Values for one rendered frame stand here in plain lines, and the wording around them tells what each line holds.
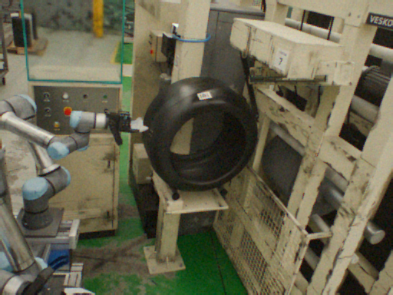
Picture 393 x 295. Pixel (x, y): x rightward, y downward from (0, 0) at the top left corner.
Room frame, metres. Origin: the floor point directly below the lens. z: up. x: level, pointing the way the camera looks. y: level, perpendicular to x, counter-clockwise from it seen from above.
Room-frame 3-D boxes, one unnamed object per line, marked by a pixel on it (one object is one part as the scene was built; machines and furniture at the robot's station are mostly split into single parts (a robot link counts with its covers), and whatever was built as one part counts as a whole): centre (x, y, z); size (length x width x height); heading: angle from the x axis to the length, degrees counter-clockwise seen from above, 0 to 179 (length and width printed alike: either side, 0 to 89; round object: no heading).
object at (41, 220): (1.37, 0.76, 0.77); 0.15 x 0.15 x 0.10
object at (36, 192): (1.38, 0.76, 0.88); 0.13 x 0.12 x 0.14; 162
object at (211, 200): (1.72, 0.00, 0.80); 0.37 x 0.36 x 0.02; 112
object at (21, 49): (7.39, 3.99, 0.38); 1.20 x 0.80 x 0.76; 20
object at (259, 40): (1.71, -0.32, 1.71); 0.61 x 0.25 x 0.15; 22
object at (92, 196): (2.17, 0.85, 0.63); 0.56 x 0.41 x 1.27; 112
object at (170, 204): (1.67, 0.13, 0.83); 0.36 x 0.09 x 0.06; 22
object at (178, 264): (1.95, 0.12, 0.02); 0.27 x 0.27 x 0.04; 22
